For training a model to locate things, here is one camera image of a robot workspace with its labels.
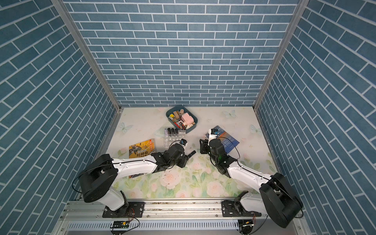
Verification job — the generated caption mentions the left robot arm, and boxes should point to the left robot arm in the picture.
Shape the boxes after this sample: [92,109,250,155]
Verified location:
[77,140,196,211]

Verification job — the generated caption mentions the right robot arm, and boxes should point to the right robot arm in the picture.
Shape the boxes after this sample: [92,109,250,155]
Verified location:
[200,138,304,228]

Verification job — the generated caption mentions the clear acrylic lipstick organizer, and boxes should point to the clear acrylic lipstick organizer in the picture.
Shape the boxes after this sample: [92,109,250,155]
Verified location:
[164,129,186,149]

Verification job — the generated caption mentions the blue paperback book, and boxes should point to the blue paperback book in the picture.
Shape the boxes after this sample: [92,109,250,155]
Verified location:
[214,125,240,154]

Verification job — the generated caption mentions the orange children's story book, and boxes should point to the orange children's story book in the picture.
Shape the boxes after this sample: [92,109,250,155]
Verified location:
[129,139,156,162]

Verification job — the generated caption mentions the pink compact in bin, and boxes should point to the pink compact in bin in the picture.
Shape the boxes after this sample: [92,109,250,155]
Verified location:
[181,113,194,126]

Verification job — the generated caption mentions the teal plastic storage bin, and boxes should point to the teal plastic storage bin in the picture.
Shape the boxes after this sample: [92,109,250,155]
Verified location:
[165,105,198,133]

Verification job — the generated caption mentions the green circuit board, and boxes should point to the green circuit board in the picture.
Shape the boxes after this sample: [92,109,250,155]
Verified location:
[110,221,130,230]

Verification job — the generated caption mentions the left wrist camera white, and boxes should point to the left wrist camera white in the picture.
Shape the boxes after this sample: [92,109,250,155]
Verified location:
[180,139,188,147]

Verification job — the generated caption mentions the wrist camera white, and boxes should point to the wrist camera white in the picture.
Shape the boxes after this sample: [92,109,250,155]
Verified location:
[208,128,218,139]
[180,139,188,147]

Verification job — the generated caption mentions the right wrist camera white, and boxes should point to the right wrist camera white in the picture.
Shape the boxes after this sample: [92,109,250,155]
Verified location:
[208,128,218,139]

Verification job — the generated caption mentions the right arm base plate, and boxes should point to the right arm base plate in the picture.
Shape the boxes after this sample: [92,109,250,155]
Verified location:
[221,200,262,217]

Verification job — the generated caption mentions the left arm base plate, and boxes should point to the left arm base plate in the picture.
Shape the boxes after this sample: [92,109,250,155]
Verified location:
[102,202,145,218]

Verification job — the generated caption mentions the white vented cable duct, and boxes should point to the white vented cable duct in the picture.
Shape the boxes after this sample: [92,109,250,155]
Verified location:
[66,220,239,232]

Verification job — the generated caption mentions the right circuit board with wires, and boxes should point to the right circuit board with wires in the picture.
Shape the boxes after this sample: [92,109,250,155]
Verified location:
[238,219,254,235]

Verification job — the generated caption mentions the aluminium rail frame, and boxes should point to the aluminium rail frame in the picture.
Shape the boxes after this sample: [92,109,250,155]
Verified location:
[52,198,310,235]

